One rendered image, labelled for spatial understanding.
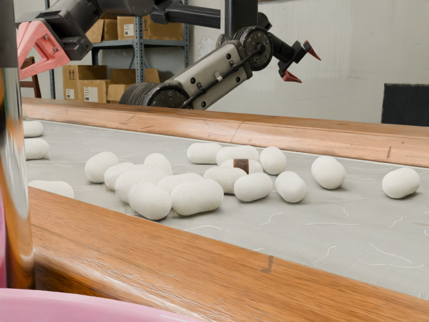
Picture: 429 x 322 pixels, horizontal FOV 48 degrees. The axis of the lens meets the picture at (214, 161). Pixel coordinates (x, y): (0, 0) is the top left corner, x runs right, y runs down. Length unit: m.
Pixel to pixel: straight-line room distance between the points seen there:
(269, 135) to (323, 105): 2.15
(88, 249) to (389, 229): 0.17
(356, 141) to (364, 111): 2.08
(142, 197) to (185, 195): 0.02
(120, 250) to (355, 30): 2.47
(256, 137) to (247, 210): 0.25
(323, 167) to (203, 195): 0.11
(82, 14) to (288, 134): 0.35
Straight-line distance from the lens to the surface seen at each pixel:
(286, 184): 0.32
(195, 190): 0.29
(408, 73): 2.49
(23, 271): 0.17
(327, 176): 0.35
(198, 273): 0.16
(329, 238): 0.26
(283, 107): 2.83
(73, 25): 0.68
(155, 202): 0.28
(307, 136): 0.52
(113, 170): 0.35
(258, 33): 1.19
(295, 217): 0.30
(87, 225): 0.21
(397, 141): 0.49
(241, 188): 0.31
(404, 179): 0.35
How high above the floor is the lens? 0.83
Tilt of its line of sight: 11 degrees down
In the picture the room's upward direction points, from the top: straight up
